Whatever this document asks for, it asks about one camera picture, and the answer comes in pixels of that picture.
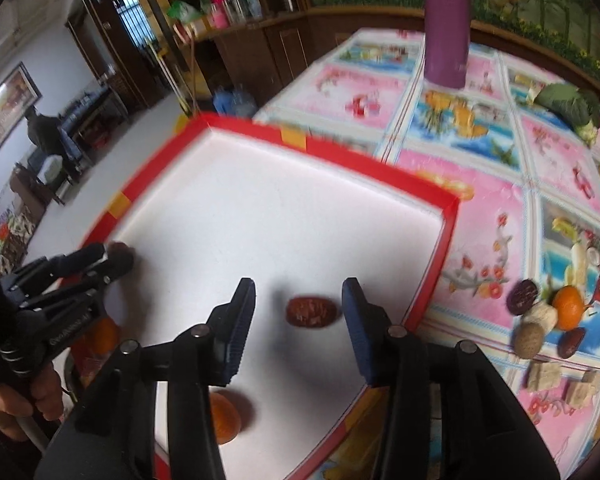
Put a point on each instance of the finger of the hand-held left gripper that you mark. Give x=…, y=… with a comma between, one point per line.
x=95, y=275
x=55, y=267

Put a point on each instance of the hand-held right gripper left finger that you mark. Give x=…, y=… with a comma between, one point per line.
x=240, y=332

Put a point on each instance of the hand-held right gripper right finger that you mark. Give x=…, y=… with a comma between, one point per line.
x=359, y=335

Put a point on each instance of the brown round nut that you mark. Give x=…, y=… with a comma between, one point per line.
x=119, y=247

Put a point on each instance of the red date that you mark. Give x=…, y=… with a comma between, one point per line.
x=312, y=311
x=572, y=342

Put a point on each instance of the orange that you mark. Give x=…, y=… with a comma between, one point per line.
x=226, y=417
x=99, y=337
x=569, y=307

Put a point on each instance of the red box with white inside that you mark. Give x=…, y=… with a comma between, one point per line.
x=280, y=220

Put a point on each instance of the tan round ball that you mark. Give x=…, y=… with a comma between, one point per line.
x=529, y=341

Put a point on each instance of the beige puffed rice cake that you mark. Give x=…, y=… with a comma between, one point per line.
x=542, y=375
x=541, y=316
x=582, y=389

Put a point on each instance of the person's left hand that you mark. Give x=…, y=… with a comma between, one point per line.
x=30, y=402

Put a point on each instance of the pink printed tablecloth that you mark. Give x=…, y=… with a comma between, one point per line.
x=480, y=240

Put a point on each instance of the grey blue thermos jug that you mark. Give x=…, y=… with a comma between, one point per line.
x=244, y=102

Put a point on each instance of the wooden cabinet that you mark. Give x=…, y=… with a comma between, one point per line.
x=260, y=55

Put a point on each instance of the green bag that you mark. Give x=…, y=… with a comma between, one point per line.
x=182, y=11

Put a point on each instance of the pink bottle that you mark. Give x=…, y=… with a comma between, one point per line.
x=219, y=10

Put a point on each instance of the green leafy vegetable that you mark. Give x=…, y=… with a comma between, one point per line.
x=565, y=102

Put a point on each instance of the purple bottle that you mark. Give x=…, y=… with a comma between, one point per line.
x=445, y=25

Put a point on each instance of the framed wall picture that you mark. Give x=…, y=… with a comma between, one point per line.
x=5, y=115

